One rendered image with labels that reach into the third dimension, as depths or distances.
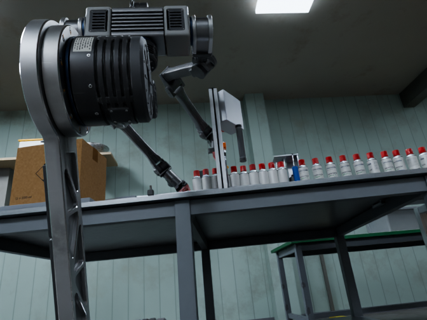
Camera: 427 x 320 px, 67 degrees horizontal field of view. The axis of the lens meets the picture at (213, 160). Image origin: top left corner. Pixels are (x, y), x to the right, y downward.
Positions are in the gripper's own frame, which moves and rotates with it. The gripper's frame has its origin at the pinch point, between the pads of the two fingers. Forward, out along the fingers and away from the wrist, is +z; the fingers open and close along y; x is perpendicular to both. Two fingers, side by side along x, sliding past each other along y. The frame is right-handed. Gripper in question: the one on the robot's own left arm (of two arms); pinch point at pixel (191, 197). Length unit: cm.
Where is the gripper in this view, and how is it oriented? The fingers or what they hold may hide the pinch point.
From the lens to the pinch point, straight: 175.5
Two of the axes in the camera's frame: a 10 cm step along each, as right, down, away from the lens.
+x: -7.1, 6.6, -2.2
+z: 7.0, 6.5, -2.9
